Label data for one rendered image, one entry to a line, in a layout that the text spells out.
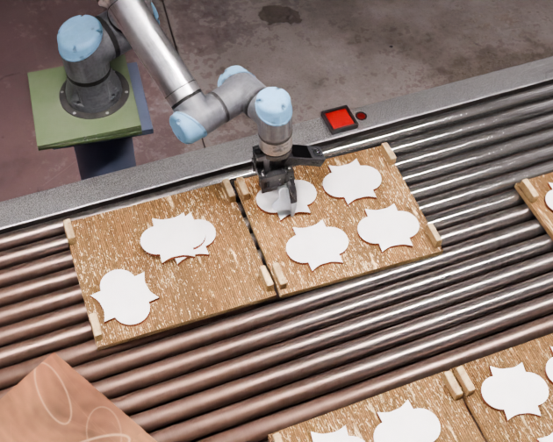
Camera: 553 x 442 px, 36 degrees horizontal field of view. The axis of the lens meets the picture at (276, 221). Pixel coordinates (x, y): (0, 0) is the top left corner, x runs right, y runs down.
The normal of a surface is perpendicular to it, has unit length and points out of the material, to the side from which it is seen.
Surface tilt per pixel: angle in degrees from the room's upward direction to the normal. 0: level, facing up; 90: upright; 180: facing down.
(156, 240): 0
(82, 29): 11
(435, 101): 0
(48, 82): 4
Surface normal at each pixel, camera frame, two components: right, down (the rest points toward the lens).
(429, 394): 0.04, -0.60
